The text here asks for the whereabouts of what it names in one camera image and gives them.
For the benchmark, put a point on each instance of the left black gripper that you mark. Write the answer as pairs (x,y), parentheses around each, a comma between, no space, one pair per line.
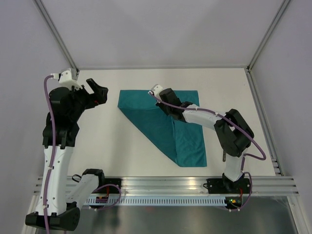
(99,97)

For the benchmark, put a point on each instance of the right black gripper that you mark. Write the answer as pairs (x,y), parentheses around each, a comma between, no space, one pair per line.
(160,104)

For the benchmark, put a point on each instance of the teal cloth napkin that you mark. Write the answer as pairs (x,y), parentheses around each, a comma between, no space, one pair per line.
(182,143)

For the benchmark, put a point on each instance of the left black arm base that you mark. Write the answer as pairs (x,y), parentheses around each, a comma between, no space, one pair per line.
(114,185)

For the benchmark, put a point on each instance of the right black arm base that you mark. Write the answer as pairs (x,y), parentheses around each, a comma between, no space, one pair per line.
(225,186)

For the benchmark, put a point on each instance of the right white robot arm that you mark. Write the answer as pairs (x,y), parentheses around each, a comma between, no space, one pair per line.
(232,131)

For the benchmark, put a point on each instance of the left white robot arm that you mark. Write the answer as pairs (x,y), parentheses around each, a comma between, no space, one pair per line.
(55,209)

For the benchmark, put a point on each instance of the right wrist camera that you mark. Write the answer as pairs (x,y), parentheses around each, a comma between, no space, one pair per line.
(156,90)

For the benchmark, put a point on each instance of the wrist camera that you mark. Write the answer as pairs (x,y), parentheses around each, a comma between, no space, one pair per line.
(68,79)
(156,90)

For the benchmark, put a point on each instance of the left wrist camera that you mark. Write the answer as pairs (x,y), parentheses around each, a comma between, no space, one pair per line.
(68,79)

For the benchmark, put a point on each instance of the left aluminium frame post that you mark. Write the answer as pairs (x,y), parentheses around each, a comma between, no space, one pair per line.
(55,33)

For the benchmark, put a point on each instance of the aluminium frame post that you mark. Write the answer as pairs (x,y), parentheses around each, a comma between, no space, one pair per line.
(269,32)
(55,33)

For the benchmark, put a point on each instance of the aluminium mounting rail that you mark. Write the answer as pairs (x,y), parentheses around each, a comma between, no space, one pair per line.
(193,185)

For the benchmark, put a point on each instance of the white slotted cable duct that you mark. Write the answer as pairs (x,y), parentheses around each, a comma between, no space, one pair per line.
(172,201)

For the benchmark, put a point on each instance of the right aluminium frame post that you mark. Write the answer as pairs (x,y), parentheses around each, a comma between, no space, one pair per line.
(269,32)

